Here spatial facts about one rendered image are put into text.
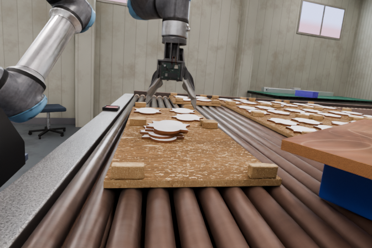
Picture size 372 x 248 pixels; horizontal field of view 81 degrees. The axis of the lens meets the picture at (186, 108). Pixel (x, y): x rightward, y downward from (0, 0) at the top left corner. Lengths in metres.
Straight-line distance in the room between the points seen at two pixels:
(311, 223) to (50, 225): 0.38
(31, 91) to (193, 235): 0.63
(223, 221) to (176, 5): 0.52
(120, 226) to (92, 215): 0.05
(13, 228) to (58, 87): 4.39
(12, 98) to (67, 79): 3.93
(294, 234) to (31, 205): 0.39
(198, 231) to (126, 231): 0.10
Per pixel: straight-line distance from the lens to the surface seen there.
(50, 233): 0.36
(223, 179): 0.45
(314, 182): 0.58
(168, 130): 0.63
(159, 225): 0.35
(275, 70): 5.82
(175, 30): 0.62
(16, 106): 0.78
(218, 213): 0.38
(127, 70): 4.57
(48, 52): 0.86
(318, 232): 0.42
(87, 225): 0.36
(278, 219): 0.41
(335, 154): 0.36
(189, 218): 0.36
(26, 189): 0.48
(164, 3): 0.65
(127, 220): 0.36
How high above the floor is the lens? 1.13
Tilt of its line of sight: 9 degrees down
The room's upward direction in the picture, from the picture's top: 5 degrees clockwise
